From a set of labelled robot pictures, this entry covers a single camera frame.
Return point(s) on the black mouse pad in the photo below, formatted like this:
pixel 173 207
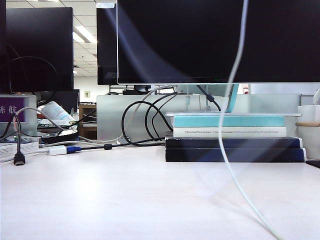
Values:
pixel 313 163

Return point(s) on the wooden desk shelf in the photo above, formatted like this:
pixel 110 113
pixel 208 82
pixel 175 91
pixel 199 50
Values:
pixel 87 108

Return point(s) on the white cylindrical container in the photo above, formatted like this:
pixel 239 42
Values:
pixel 310 142

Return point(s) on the white VGA adapter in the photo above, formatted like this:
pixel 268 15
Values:
pixel 57 150

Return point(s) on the white book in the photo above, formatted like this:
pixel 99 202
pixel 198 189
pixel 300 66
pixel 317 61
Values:
pixel 281 132

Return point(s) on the purple acrylic nameplate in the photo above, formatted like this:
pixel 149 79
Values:
pixel 7 110

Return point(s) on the white tube blue print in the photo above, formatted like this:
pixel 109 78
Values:
pixel 55 110

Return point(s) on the light wooden stick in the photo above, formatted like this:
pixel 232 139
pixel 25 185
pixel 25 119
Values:
pixel 307 123

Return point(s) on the teal book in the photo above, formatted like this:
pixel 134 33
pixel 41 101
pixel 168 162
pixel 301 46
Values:
pixel 250 121

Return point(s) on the white blue medicine box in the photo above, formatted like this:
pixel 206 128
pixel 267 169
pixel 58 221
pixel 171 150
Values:
pixel 30 147

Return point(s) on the white rounded object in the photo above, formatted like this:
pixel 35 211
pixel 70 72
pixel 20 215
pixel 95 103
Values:
pixel 317 97

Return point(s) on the ceiling light panel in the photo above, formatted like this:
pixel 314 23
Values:
pixel 83 35

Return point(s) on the teal silver monitor stand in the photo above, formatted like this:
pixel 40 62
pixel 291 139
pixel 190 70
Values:
pixel 234 100

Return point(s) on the black slim monitor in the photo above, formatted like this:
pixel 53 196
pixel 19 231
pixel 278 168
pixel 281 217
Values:
pixel 106 45

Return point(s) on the dark background monitor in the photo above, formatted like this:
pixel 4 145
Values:
pixel 67 100

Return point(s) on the black AOC monitor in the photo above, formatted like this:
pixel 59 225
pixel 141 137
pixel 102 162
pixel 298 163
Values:
pixel 275 42

